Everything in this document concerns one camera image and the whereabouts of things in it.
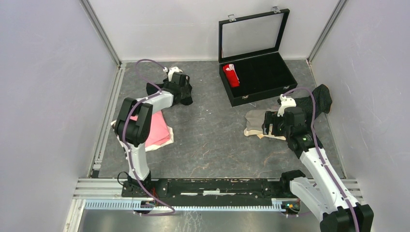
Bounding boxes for beige grey ribbed underwear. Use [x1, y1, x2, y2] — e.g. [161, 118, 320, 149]
[244, 109, 286, 141]

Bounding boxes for red boxer briefs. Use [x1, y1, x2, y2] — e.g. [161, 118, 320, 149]
[223, 64, 240, 88]

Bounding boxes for black display case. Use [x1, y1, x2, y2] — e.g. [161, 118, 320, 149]
[218, 9, 298, 107]

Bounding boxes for black underwear with beige band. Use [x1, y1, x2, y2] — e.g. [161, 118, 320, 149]
[146, 72, 189, 106]

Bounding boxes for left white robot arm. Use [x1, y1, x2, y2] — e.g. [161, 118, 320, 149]
[114, 72, 193, 197]

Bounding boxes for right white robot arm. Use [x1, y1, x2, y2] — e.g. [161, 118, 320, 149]
[262, 106, 374, 232]

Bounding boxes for dark striped black underwear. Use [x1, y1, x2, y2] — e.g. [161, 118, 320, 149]
[295, 84, 333, 119]

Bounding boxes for pink underwear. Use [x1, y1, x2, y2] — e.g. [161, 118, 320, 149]
[111, 110, 175, 152]

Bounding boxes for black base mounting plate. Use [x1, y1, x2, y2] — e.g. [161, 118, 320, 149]
[120, 178, 297, 208]

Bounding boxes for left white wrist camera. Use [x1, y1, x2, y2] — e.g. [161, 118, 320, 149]
[163, 66, 183, 81]

